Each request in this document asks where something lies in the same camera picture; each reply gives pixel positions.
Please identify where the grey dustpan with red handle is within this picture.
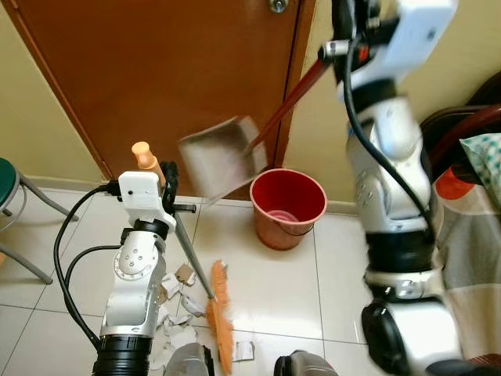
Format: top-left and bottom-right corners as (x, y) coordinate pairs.
(178, 57), (331, 202)

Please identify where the orange broom with grey shaft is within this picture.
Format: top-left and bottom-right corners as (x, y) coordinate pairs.
(131, 141), (235, 376)

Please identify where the brown cardboard scrap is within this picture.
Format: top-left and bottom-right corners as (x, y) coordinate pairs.
(175, 263), (197, 285)

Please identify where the white paper scrap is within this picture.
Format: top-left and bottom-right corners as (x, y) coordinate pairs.
(181, 293), (207, 317)
(160, 324), (201, 350)
(160, 272), (182, 299)
(232, 340), (256, 362)

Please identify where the brown wooden door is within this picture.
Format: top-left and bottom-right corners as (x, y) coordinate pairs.
(2, 0), (317, 201)

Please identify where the red plastic bucket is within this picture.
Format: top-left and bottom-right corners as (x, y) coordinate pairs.
(250, 168), (329, 252)

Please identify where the dark brown bed headboard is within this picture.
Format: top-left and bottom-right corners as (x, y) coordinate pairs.
(421, 72), (501, 183)

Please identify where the green checkered pillow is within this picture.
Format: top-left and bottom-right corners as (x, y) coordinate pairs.
(460, 132), (501, 206)

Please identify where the grey orange beige blanket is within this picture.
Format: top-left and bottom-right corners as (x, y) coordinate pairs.
(429, 163), (501, 371)

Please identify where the grey right robot leg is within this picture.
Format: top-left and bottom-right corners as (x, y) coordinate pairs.
(273, 350), (339, 376)

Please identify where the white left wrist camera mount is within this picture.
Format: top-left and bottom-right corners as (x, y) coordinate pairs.
(117, 171), (178, 233)

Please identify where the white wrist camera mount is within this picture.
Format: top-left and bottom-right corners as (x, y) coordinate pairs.
(117, 171), (178, 233)
(359, 0), (460, 81)

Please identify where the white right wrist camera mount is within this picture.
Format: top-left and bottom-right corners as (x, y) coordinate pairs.
(359, 0), (460, 81)

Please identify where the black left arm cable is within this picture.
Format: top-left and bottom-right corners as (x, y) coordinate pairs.
(52, 183), (124, 348)

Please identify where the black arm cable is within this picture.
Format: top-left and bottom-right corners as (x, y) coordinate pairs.
(52, 183), (124, 348)
(319, 38), (434, 232)

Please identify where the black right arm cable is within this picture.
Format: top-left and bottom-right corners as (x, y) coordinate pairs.
(319, 38), (434, 232)

